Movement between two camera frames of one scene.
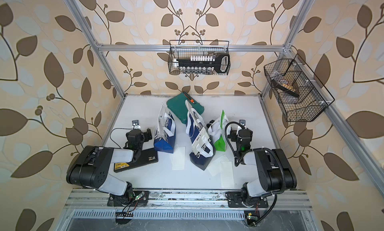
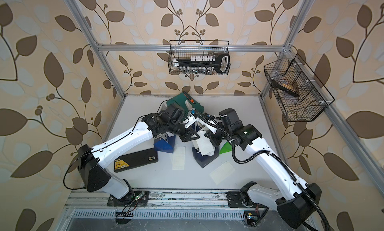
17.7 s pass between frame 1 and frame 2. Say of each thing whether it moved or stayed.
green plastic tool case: stayed
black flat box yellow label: stayed
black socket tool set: stayed
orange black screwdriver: stayed
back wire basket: stayed
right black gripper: moved
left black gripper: moved
